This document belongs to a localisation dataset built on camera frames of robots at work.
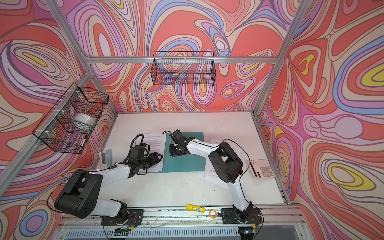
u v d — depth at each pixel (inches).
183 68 33.2
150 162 32.2
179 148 27.9
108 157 36.0
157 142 40.3
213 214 29.4
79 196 17.0
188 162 36.1
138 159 28.8
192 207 29.5
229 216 28.8
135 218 28.4
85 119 28.5
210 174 34.4
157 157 33.1
